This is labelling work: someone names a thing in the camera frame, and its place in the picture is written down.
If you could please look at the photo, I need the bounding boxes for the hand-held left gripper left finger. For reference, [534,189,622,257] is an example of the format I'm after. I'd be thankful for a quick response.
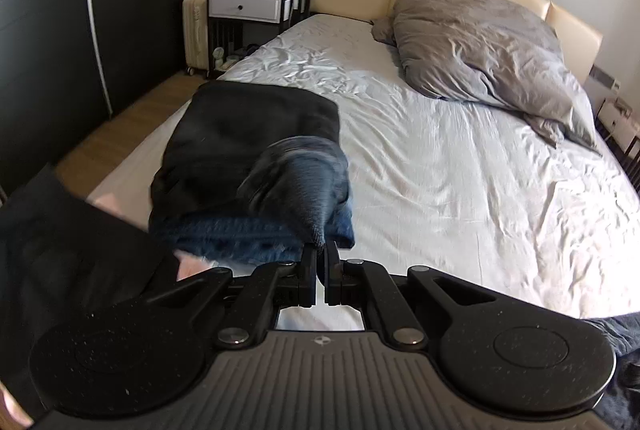
[146,244,319,350]

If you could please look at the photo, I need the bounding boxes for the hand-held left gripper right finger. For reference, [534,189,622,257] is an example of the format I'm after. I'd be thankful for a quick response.
[324,242,502,350]

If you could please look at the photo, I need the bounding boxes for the blue denim jeans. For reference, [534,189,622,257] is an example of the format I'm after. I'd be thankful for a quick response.
[148,136,357,263]

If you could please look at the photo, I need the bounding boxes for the bed with white sheet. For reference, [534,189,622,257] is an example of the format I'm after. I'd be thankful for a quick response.
[86,13,640,331]

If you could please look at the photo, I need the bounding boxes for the black folded garment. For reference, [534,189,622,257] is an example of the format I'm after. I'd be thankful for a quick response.
[150,82,342,223]

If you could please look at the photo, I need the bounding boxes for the black cloth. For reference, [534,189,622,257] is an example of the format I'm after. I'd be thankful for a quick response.
[0,163,182,413]

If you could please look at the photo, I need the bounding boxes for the beige ribbed suitcase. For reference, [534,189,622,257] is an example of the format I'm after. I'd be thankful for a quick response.
[182,0,214,77]

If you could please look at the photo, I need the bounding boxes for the grey crumpled duvet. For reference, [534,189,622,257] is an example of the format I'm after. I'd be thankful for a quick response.
[371,0,602,156]

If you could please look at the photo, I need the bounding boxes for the white drawer nightstand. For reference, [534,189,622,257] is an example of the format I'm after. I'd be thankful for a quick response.
[206,0,314,80]

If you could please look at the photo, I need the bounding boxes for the dark slatted nightstand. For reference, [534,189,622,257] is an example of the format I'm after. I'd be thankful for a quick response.
[594,97,640,198]

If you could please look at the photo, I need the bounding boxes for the black sliding wardrobe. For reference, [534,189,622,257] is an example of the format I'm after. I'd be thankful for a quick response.
[0,0,207,198]

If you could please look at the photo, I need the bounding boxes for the white wall socket panel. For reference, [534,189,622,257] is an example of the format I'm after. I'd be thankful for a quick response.
[588,65,622,90]

